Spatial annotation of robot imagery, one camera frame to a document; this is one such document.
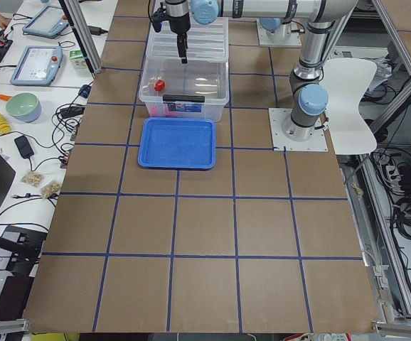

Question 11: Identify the red block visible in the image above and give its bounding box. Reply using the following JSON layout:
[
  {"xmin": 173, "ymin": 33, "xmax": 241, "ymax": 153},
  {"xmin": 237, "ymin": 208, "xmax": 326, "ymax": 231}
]
[
  {"xmin": 154, "ymin": 80, "xmax": 166, "ymax": 92},
  {"xmin": 164, "ymin": 111, "xmax": 178, "ymax": 118}
]

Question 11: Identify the aluminium frame post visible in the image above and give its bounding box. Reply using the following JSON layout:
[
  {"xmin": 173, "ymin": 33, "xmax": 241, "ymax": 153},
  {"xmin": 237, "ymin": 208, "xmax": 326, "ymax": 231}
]
[{"xmin": 58, "ymin": 0, "xmax": 102, "ymax": 75}]

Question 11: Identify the white chair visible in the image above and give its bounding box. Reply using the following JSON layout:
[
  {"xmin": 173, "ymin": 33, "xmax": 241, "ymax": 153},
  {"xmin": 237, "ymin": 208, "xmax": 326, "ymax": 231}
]
[{"xmin": 321, "ymin": 58, "xmax": 377, "ymax": 155}]

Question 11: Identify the black phone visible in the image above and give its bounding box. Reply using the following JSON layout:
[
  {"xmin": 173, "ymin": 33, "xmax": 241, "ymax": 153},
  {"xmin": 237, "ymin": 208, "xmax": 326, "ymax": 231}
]
[{"xmin": 14, "ymin": 135, "xmax": 34, "ymax": 159}]

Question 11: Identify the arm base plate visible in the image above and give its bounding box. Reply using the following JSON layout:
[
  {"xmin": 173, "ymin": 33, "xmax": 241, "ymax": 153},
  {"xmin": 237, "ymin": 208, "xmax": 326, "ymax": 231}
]
[
  {"xmin": 269, "ymin": 108, "xmax": 328, "ymax": 152},
  {"xmin": 256, "ymin": 19, "xmax": 302, "ymax": 48}
]

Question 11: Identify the clear plastic box lid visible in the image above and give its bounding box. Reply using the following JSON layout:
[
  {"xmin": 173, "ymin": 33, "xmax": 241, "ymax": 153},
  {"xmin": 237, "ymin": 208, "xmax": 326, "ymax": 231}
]
[{"xmin": 146, "ymin": 18, "xmax": 229, "ymax": 63}]

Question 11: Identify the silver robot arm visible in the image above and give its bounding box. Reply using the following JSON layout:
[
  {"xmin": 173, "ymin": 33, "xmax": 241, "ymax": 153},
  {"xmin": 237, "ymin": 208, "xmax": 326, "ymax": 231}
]
[
  {"xmin": 259, "ymin": 18, "xmax": 292, "ymax": 36},
  {"xmin": 147, "ymin": 0, "xmax": 356, "ymax": 141}
]

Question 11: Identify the clear plastic storage box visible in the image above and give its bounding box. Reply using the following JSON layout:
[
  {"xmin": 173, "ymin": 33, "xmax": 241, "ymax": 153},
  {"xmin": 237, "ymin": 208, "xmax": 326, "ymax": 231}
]
[{"xmin": 139, "ymin": 58, "xmax": 229, "ymax": 122}]

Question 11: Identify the green bowl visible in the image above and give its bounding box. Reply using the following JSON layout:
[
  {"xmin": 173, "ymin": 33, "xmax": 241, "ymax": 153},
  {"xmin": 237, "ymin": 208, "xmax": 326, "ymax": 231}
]
[{"xmin": 6, "ymin": 92, "xmax": 41, "ymax": 123}]

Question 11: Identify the blue plastic tray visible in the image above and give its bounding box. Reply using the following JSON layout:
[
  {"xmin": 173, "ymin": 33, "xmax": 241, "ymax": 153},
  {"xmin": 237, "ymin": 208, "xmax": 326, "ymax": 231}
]
[{"xmin": 138, "ymin": 117, "xmax": 216, "ymax": 170}]

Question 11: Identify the red block in box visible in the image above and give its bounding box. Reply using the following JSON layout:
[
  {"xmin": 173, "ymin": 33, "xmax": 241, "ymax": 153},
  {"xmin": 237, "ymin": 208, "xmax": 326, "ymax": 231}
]
[{"xmin": 164, "ymin": 111, "xmax": 178, "ymax": 118}]

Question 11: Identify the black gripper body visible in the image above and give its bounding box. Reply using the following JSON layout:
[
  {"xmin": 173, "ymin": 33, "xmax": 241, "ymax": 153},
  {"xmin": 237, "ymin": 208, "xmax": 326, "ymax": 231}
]
[{"xmin": 150, "ymin": 1, "xmax": 191, "ymax": 36}]

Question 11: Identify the teach pendant tablet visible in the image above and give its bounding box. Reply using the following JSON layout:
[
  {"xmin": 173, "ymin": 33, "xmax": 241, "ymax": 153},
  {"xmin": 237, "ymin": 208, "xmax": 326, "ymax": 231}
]
[
  {"xmin": 22, "ymin": 6, "xmax": 69, "ymax": 38},
  {"xmin": 10, "ymin": 46, "xmax": 63, "ymax": 87}
]

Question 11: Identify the green carton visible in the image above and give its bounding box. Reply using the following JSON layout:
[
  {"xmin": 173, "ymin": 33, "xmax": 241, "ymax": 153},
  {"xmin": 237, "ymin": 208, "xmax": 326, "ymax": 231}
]
[{"xmin": 68, "ymin": 50, "xmax": 88, "ymax": 70}]

